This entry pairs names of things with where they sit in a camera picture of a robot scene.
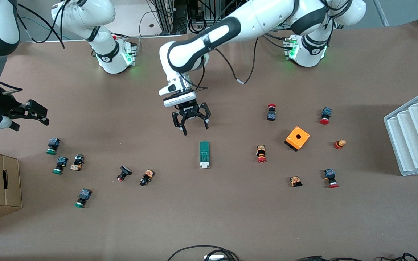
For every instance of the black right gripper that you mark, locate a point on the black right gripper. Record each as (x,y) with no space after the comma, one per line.
(6,107)

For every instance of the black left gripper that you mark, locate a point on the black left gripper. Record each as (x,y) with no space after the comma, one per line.
(189,110)

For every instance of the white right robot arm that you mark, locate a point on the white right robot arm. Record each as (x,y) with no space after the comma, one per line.
(103,40)

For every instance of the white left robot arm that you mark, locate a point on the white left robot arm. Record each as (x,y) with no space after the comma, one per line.
(263,18)

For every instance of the green push button blue block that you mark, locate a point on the green push button blue block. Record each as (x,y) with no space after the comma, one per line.
(84,195)
(61,162)
(53,143)

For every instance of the red mushroom button orange block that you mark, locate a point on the red mushroom button orange block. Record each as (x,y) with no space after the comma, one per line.
(261,152)

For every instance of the red button black block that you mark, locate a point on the red button black block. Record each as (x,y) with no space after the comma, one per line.
(271,116)

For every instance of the black square button red terminals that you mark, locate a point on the black square button red terminals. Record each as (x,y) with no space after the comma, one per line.
(125,171)

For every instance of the white board with hole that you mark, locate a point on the white board with hole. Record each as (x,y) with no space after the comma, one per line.
(132,18)

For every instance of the orange contact block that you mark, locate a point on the orange contact block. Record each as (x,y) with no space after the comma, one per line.
(295,181)

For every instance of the red mushroom button blue block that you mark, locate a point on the red mushroom button blue block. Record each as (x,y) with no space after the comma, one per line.
(326,113)
(330,175)

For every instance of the white plug adapter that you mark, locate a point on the white plug adapter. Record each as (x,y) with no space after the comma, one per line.
(214,257)

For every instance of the red yellow mushroom button head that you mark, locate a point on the red yellow mushroom button head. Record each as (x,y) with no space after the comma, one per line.
(339,145)

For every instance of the white ribbed plastic tray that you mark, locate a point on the white ribbed plastic tray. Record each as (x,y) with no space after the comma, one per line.
(412,137)

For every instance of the black selector switch orange block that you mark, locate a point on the black selector switch orange block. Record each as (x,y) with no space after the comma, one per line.
(77,162)
(147,176)

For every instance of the orange button enclosure box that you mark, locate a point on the orange button enclosure box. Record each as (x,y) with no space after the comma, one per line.
(292,141)

